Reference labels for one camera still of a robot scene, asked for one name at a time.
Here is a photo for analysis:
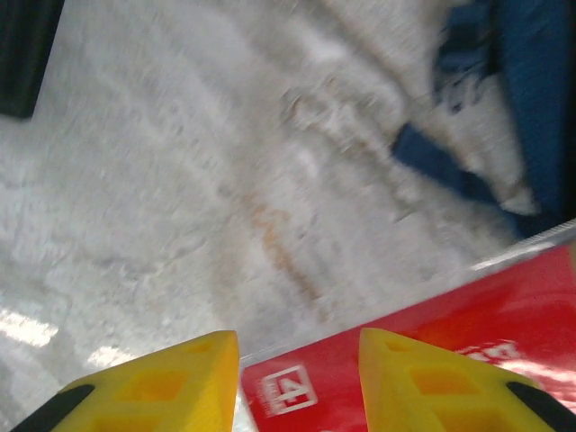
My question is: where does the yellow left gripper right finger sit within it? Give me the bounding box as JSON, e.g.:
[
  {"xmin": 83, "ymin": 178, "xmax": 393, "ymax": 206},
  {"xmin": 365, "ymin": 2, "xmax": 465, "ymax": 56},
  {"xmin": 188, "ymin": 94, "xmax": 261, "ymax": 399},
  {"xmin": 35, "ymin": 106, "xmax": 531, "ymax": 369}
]
[{"xmin": 358, "ymin": 327, "xmax": 576, "ymax": 432}]

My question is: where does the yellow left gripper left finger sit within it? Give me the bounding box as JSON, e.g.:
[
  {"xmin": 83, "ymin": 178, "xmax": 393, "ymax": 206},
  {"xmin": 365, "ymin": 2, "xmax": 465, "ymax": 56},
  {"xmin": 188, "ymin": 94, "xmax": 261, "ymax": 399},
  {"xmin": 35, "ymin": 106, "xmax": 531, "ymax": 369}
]
[{"xmin": 8, "ymin": 330, "xmax": 239, "ymax": 432}]

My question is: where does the red package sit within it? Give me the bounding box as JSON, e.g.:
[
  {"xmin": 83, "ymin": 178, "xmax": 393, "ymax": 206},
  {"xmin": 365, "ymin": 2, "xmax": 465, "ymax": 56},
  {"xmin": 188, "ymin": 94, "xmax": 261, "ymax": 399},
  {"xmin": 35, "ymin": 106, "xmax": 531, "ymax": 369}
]
[{"xmin": 240, "ymin": 229, "xmax": 576, "ymax": 432}]

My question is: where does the navy blue backpack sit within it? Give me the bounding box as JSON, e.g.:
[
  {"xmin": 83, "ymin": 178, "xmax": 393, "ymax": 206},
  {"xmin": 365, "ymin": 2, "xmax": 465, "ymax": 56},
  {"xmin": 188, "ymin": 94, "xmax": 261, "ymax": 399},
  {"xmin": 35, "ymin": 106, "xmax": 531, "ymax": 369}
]
[{"xmin": 391, "ymin": 0, "xmax": 576, "ymax": 239}]

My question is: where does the black grey folding chessboard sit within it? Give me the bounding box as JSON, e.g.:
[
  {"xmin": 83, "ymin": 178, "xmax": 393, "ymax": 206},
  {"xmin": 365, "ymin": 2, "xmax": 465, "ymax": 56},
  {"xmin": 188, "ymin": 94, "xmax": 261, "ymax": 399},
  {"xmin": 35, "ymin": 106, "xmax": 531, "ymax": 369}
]
[{"xmin": 0, "ymin": 0, "xmax": 64, "ymax": 121}]

